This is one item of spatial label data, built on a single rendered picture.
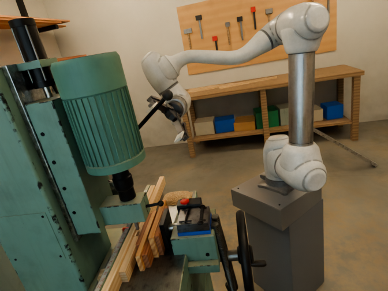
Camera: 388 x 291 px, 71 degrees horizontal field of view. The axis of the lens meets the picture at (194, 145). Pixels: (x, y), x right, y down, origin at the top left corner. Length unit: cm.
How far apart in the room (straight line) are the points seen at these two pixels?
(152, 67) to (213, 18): 291
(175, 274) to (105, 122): 46
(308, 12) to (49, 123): 90
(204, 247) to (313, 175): 56
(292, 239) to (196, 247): 73
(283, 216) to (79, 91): 102
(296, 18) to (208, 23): 295
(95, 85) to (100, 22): 377
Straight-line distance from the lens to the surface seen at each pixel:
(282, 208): 133
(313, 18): 112
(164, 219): 89
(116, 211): 90
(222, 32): 400
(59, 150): 83
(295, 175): 121
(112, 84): 73
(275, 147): 138
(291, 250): 154
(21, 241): 102
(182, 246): 87
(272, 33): 129
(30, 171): 85
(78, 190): 86
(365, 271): 212
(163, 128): 440
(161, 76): 116
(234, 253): 97
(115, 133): 74
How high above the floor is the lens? 149
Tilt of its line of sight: 21 degrees down
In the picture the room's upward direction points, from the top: 11 degrees counter-clockwise
